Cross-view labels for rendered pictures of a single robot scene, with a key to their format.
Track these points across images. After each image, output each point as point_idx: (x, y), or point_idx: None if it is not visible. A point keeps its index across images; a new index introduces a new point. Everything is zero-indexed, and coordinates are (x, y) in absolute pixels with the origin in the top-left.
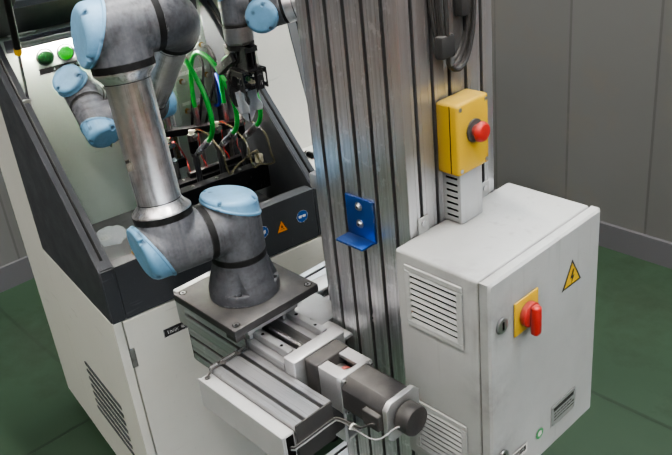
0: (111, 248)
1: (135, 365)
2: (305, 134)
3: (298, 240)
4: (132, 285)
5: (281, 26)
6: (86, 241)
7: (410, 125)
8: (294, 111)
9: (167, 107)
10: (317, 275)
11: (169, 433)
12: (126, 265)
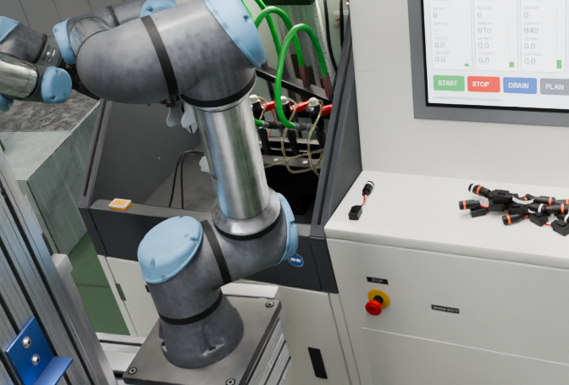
0: (202, 174)
1: (122, 299)
2: (401, 156)
3: (293, 283)
4: (108, 231)
5: (397, 2)
6: (86, 171)
7: None
8: (391, 122)
9: (41, 96)
10: (102, 347)
11: None
12: (99, 211)
